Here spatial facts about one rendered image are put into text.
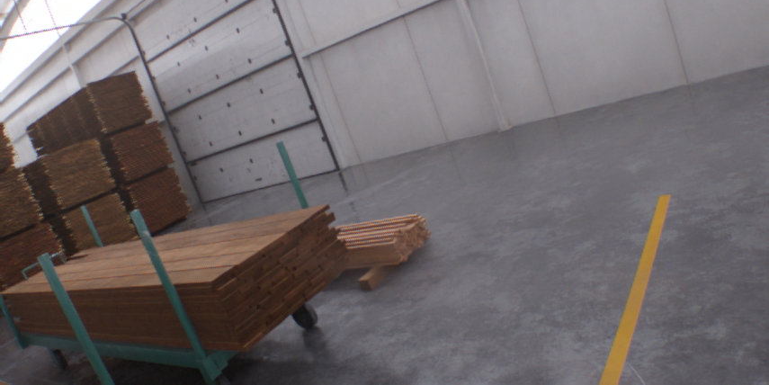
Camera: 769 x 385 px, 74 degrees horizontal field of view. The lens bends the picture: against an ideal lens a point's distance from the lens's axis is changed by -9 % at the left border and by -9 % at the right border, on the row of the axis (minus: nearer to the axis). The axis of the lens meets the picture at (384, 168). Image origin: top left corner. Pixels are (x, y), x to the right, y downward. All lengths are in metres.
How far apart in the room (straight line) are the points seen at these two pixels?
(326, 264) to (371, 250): 0.99
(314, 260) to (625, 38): 5.54
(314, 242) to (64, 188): 7.82
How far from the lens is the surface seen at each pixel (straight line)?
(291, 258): 3.14
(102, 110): 11.29
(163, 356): 3.58
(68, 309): 2.76
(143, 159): 11.42
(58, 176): 10.67
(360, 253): 4.34
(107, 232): 10.88
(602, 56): 7.81
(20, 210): 10.48
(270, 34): 10.32
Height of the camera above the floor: 1.50
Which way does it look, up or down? 10 degrees down
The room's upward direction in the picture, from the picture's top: 21 degrees counter-clockwise
